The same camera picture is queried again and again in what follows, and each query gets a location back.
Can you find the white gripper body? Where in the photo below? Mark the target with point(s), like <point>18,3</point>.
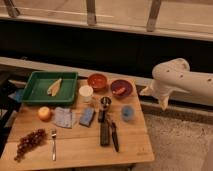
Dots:
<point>159,92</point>

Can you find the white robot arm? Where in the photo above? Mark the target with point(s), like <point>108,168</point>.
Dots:
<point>176,73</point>

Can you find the purple bowl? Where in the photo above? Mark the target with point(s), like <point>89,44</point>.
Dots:
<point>121,83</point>

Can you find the orange bowl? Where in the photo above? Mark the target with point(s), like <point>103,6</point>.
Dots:
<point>97,81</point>

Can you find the blue cup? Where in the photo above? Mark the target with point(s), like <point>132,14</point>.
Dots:
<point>127,113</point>

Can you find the black rectangular block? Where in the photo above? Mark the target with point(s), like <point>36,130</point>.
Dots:
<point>104,134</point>

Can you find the white cup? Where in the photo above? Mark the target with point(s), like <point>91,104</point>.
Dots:
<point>86,92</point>

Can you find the blue sponge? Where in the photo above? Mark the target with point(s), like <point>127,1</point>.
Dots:
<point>87,117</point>

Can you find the light blue cloth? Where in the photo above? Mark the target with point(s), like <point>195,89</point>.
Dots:
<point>64,118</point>

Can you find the yellow banana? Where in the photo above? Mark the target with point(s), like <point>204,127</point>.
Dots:
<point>54,88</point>

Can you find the silver fork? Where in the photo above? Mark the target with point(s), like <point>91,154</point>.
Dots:
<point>53,134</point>

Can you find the yellow apple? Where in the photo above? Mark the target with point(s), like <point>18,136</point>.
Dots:
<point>44,113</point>

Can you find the green plastic tray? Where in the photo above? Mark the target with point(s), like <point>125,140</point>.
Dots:
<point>35,92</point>

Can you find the bunch of red grapes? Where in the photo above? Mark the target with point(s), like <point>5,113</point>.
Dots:
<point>29,142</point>

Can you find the blue object beside tray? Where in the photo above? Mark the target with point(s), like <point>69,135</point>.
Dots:
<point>17,95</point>

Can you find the black handled knife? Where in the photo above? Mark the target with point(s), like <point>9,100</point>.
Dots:
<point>113,133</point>

